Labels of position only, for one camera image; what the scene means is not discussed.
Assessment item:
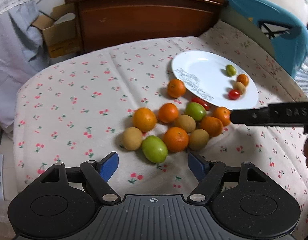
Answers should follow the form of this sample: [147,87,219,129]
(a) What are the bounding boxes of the open cardboard box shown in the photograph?
[32,3,80,58]

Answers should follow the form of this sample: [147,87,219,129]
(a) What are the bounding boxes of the red cherry tomato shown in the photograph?
[191,97,210,111]
[228,89,241,100]

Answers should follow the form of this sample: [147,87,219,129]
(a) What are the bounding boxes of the yellowish orange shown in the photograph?
[132,107,157,132]

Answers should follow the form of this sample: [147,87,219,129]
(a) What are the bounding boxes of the white ceramic plate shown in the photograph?
[171,50,258,110]

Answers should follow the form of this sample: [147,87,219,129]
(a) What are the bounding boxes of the small orange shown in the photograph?
[167,79,186,98]

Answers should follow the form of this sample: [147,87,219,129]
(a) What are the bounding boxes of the cherry print tablecloth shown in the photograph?
[13,21,308,239]

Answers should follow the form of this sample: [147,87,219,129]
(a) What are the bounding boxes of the brown longan fruit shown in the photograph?
[189,129,209,151]
[173,114,196,133]
[121,127,142,151]
[233,81,246,95]

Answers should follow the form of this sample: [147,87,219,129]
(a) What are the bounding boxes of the small olive green fruit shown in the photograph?
[226,64,236,76]

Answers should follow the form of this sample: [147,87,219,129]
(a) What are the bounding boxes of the checkered grey cloth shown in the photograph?
[0,0,49,132]

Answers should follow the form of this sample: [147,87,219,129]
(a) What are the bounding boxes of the houndstooth blue white bedding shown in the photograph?
[294,57,308,98]

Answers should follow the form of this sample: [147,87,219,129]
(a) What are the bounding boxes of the blue star pillow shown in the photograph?
[221,0,308,78]

